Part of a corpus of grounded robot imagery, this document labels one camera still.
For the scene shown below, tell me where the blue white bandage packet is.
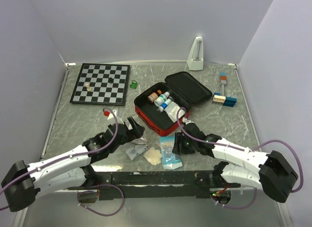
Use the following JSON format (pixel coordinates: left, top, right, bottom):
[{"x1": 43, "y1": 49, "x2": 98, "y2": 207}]
[{"x1": 159, "y1": 136, "x2": 183, "y2": 170}]

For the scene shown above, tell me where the white gauze packet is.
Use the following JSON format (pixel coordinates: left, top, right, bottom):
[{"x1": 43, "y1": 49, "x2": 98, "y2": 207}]
[{"x1": 164, "y1": 102, "x2": 185, "y2": 123}]

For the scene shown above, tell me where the red black medicine case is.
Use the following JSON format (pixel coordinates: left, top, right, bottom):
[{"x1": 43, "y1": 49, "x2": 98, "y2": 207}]
[{"x1": 134, "y1": 71, "x2": 213, "y2": 136}]

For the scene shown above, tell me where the blue white small bottle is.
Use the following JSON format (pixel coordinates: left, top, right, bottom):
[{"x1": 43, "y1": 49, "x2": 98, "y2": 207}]
[{"x1": 158, "y1": 98, "x2": 172, "y2": 112}]

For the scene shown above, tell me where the amber medicine bottle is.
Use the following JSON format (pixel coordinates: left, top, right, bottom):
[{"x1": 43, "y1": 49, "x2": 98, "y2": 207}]
[{"x1": 148, "y1": 90, "x2": 162, "y2": 103}]

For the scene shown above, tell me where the clear green-label bottle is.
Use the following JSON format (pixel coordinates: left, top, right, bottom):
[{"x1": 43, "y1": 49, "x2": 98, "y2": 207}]
[{"x1": 154, "y1": 92, "x2": 170, "y2": 107}]

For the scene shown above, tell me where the clear bag with pads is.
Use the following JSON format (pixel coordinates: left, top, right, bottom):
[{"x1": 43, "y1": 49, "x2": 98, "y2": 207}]
[{"x1": 131, "y1": 137, "x2": 148, "y2": 146}]

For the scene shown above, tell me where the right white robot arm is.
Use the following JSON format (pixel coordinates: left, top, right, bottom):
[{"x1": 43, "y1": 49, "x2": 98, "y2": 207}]
[{"x1": 172, "y1": 123, "x2": 298, "y2": 203}]

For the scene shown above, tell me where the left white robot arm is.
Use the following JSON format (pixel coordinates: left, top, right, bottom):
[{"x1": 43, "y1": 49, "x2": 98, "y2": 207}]
[{"x1": 0, "y1": 117, "x2": 145, "y2": 212}]

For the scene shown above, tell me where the white blue wipe sachet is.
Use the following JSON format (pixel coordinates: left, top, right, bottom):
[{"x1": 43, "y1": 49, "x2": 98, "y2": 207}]
[{"x1": 126, "y1": 144, "x2": 147, "y2": 161}]

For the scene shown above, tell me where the beige bandage patch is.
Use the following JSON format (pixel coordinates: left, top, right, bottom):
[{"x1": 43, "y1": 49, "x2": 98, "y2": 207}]
[{"x1": 144, "y1": 146, "x2": 162, "y2": 165}]

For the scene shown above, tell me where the small green toy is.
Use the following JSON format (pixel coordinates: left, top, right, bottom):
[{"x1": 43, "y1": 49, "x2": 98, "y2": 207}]
[{"x1": 130, "y1": 80, "x2": 137, "y2": 89}]

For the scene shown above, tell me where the black base bar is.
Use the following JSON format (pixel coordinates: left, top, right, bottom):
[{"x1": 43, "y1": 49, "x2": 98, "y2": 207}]
[{"x1": 67, "y1": 170, "x2": 241, "y2": 201}]

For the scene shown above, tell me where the black white chessboard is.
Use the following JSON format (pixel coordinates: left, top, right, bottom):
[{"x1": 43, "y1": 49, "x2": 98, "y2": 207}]
[{"x1": 70, "y1": 63, "x2": 131, "y2": 106}]

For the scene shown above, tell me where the blue toy block stack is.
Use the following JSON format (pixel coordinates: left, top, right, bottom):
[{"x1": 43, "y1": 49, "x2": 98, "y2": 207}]
[{"x1": 212, "y1": 92, "x2": 237, "y2": 107}]

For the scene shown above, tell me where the grey orange blue toy stick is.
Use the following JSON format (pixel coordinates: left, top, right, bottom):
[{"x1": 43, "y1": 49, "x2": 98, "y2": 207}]
[{"x1": 219, "y1": 72, "x2": 227, "y2": 96}]

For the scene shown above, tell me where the white metronome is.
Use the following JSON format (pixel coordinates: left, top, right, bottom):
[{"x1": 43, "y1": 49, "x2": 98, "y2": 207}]
[{"x1": 187, "y1": 37, "x2": 204, "y2": 71}]

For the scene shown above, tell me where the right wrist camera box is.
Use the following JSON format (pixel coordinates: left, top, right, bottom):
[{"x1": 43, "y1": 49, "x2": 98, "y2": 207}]
[{"x1": 182, "y1": 117, "x2": 193, "y2": 124}]

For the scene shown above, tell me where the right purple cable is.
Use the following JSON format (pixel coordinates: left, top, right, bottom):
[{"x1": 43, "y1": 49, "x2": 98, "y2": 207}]
[{"x1": 176, "y1": 107, "x2": 303, "y2": 210}]

